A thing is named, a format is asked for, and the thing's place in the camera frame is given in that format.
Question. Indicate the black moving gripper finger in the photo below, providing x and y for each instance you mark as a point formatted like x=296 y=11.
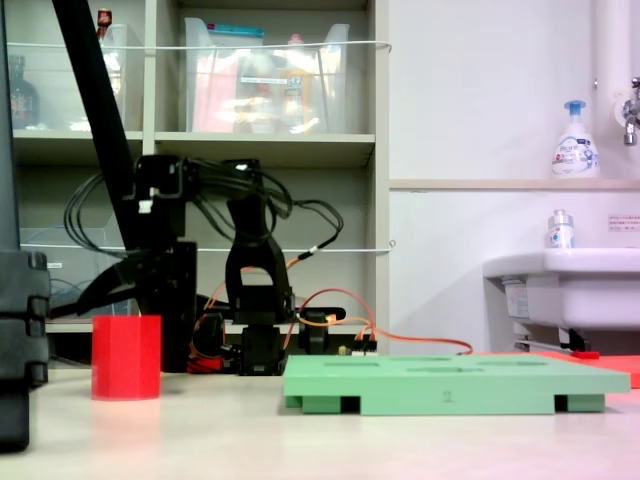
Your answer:
x=120 y=280

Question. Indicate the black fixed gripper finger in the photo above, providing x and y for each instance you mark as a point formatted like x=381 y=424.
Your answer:
x=180 y=325

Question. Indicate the red octagonal pillar block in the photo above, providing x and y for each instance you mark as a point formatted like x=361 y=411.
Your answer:
x=125 y=357

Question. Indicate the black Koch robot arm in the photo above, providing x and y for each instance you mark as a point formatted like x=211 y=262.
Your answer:
x=250 y=225

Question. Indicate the green shape hole board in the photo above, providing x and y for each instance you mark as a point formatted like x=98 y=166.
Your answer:
x=450 y=387

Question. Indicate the black and red table clamp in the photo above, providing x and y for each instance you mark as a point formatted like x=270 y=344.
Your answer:
x=205 y=362
x=315 y=340

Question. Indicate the black tripod with notched joint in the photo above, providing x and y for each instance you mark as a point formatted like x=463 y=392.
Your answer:
x=20 y=325

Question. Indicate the beige shelf unit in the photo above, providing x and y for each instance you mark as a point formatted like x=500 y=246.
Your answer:
x=265 y=142

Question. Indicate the pink packet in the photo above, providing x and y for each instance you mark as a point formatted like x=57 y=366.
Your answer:
x=212 y=95

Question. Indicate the narrow clear plastic bin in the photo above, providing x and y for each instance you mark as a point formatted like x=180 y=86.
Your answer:
x=131 y=75

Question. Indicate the motor controller circuit board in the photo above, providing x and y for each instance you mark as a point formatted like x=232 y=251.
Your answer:
x=360 y=351

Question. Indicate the bottle with yellow label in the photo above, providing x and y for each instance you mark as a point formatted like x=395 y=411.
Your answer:
x=296 y=90

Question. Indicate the dark round bottle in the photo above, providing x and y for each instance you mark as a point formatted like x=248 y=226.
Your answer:
x=22 y=100

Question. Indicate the blue topped zip bag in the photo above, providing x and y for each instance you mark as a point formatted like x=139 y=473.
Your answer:
x=240 y=34

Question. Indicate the large clear plastic bin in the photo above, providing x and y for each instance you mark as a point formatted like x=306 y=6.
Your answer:
x=330 y=90

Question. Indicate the bottle with red cap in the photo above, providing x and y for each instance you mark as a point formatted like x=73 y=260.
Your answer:
x=104 y=22

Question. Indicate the sink sticker label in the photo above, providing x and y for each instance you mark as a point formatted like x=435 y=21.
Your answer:
x=517 y=300

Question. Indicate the small clear sanitizer bottle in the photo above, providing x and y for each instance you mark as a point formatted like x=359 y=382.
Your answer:
x=560 y=232

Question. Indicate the sink drain fitting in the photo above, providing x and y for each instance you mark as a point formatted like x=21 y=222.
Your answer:
x=575 y=337

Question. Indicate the white ceramic sink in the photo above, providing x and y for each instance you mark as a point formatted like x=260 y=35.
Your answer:
x=575 y=290

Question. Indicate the white foam soap dispenser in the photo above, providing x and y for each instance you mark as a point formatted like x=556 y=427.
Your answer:
x=575 y=150

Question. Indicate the chrome water faucet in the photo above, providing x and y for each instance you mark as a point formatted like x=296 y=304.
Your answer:
x=630 y=112

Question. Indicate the black camera tripod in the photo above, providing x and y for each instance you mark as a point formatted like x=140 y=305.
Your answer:
x=95 y=100

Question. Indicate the wall label with red text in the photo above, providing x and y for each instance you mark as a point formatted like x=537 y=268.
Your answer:
x=625 y=223

